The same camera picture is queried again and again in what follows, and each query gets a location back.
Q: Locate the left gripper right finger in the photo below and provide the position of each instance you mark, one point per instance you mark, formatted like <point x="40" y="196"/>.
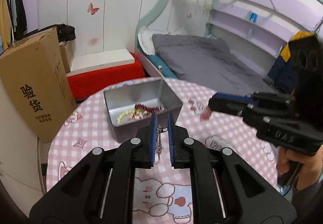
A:
<point x="225" y="188"/>

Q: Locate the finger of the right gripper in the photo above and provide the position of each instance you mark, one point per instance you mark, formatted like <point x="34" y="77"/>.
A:
<point x="223" y="98"/>
<point x="227" y="106"/>

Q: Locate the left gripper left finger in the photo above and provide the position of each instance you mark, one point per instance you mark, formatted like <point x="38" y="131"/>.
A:
<point x="100" y="187"/>

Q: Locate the grey bed duvet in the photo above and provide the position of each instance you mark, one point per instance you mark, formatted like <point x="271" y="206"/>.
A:
<point x="208" y="62"/>

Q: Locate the blue yellow jacket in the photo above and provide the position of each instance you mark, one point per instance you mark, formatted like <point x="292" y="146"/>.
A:
<point x="282" y="74"/>

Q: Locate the pink checkered tablecloth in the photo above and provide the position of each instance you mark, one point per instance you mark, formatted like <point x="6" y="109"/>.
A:
<point x="162" y="194"/>

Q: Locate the teal bed sheet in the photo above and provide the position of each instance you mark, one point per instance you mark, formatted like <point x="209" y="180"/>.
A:
<point x="161" y="66"/>

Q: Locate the blue item on shelf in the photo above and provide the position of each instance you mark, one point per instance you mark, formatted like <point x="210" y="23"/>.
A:
<point x="253" y="17"/>

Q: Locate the grey metal tin box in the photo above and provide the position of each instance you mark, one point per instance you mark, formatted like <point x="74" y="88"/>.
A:
<point x="130" y="107"/>

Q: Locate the cream lower cabinet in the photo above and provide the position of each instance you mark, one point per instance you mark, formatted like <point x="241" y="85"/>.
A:
<point x="20" y="174"/>

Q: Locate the red storage box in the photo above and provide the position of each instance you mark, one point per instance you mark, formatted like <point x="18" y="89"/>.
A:
<point x="88" y="83"/>

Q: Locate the white pillow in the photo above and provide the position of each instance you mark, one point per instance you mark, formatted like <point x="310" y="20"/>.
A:
<point x="145" y="38"/>

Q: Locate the white board on box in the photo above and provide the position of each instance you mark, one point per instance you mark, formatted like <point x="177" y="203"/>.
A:
<point x="99" y="61"/>

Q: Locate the large cardboard box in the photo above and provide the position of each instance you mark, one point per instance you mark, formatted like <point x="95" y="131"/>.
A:
<point x="34" y="77"/>

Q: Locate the small cardboard box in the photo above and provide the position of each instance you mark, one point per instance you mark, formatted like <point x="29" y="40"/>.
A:
<point x="67" y="55"/>

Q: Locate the black bag on box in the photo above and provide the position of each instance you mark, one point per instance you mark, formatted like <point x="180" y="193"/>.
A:
<point x="65" y="33"/>

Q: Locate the hanging clothes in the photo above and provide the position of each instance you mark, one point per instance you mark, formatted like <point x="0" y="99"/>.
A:
<point x="13" y="22"/>

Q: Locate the purple wall shelf unit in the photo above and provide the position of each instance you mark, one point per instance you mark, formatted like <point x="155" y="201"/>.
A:
<point x="264" y="34"/>

